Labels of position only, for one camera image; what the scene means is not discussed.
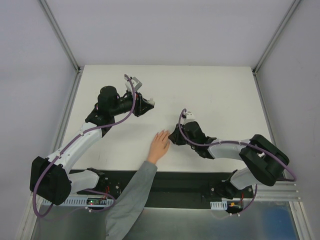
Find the aluminium frame post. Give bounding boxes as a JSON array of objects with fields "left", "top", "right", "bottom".
[
  {"left": 37, "top": 0, "right": 81, "bottom": 74},
  {"left": 252, "top": 0, "right": 303, "bottom": 76}
]

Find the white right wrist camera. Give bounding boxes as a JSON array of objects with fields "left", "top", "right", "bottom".
[{"left": 180, "top": 111, "right": 196, "bottom": 125}]

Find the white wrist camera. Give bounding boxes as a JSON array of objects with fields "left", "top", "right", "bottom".
[
  {"left": 124, "top": 74, "right": 143, "bottom": 94},
  {"left": 180, "top": 111, "right": 196, "bottom": 125}
]

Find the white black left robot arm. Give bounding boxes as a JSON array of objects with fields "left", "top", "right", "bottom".
[{"left": 29, "top": 86, "right": 155, "bottom": 206}]

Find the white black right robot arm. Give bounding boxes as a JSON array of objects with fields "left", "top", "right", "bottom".
[{"left": 168, "top": 121, "right": 290, "bottom": 200}]

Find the mannequin hand with nails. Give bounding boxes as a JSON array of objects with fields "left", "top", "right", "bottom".
[{"left": 146, "top": 130, "right": 170, "bottom": 164}]

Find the aluminium rail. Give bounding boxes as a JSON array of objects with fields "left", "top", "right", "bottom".
[{"left": 255, "top": 181, "right": 302, "bottom": 202}]

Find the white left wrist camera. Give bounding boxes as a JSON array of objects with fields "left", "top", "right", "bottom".
[{"left": 124, "top": 74, "right": 143, "bottom": 94}]

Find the left aluminium frame post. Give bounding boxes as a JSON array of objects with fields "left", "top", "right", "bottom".
[{"left": 37, "top": 0, "right": 81, "bottom": 74}]

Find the grey sleeved forearm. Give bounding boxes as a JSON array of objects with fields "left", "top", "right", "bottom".
[{"left": 105, "top": 161, "right": 158, "bottom": 240}]

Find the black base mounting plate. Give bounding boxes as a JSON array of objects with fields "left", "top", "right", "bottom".
[{"left": 69, "top": 169, "right": 258, "bottom": 210}]

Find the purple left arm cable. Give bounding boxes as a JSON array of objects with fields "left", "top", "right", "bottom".
[{"left": 32, "top": 73, "right": 140, "bottom": 220}]

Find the right aluminium frame post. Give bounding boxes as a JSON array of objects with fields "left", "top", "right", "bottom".
[{"left": 252, "top": 0, "right": 303, "bottom": 76}]

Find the white right cable duct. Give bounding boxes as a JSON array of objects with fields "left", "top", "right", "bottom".
[{"left": 210, "top": 200, "right": 228, "bottom": 211}]

